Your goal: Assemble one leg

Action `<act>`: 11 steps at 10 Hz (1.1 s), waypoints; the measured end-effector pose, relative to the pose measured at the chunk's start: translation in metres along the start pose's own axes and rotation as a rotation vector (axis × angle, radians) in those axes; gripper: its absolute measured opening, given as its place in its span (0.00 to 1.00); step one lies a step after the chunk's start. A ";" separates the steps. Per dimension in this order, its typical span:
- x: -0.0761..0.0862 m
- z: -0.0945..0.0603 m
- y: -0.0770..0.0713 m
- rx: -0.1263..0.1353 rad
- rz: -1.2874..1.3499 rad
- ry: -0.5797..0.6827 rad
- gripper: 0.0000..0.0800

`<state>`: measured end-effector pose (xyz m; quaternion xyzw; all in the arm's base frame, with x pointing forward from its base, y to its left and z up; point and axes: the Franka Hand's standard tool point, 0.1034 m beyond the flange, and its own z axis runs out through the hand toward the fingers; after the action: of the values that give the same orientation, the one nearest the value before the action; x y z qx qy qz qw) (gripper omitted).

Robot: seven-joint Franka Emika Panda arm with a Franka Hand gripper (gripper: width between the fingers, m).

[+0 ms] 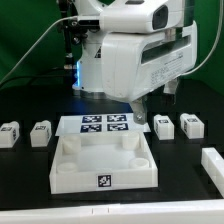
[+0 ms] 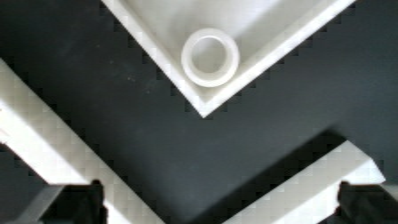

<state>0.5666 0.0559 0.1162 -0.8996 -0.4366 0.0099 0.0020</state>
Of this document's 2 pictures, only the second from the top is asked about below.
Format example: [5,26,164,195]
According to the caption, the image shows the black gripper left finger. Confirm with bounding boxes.
[41,180,108,224]

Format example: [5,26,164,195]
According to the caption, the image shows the white square tabletop part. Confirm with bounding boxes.
[101,0,355,116]

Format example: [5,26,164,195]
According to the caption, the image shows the white L-shaped obstacle fence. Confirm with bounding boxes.
[0,60,386,224]

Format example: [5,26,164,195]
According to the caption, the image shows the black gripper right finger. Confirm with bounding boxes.
[323,182,398,224]

